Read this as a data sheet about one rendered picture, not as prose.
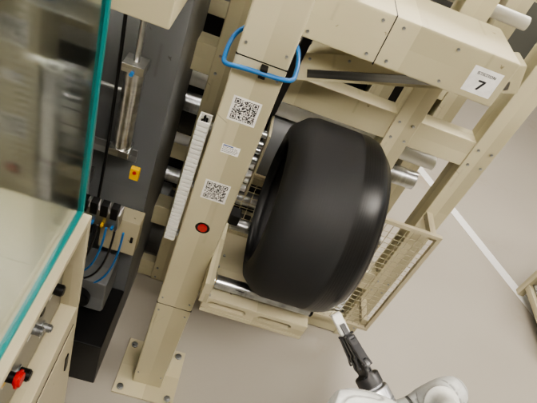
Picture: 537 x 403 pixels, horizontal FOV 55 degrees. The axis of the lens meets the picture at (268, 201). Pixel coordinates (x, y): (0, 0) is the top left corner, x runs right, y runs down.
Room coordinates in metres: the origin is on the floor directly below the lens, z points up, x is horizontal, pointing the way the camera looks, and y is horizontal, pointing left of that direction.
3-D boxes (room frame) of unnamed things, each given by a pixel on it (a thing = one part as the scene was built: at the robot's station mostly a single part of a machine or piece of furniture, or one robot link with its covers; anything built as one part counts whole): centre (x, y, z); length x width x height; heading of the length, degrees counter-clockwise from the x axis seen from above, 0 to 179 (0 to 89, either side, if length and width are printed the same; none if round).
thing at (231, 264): (1.25, -0.08, 0.80); 0.37 x 0.36 x 0.02; 10
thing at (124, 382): (1.19, 0.16, 0.01); 0.27 x 0.27 x 0.02; 10
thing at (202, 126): (1.14, 0.24, 1.19); 0.05 x 0.04 x 0.48; 10
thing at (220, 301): (1.11, -0.11, 0.84); 0.36 x 0.09 x 0.06; 100
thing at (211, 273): (1.22, 0.09, 0.90); 0.40 x 0.03 x 0.10; 10
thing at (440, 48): (1.57, -0.16, 1.71); 0.61 x 0.25 x 0.15; 100
